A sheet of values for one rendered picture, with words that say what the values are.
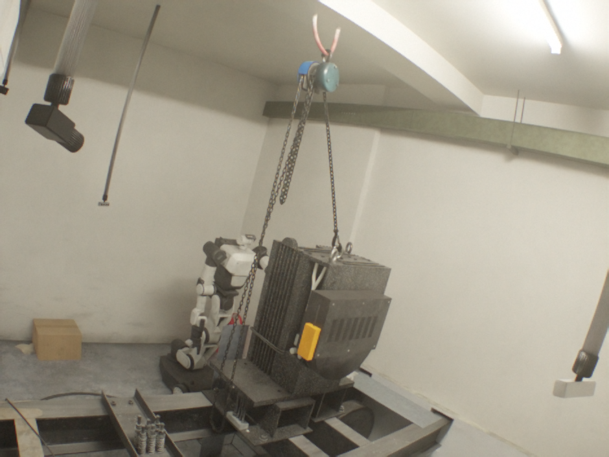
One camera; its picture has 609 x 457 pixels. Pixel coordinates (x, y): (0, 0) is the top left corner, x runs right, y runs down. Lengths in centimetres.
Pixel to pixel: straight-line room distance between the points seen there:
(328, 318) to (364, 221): 161
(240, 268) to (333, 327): 126
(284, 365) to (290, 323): 24
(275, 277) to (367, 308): 52
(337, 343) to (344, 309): 18
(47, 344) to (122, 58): 256
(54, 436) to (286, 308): 142
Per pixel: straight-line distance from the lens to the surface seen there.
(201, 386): 347
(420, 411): 297
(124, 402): 224
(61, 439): 228
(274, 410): 215
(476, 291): 282
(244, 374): 228
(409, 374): 312
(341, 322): 195
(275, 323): 223
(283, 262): 219
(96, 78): 374
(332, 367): 208
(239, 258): 300
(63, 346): 381
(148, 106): 386
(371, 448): 239
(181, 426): 248
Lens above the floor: 194
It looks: 7 degrees down
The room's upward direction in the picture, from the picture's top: 14 degrees clockwise
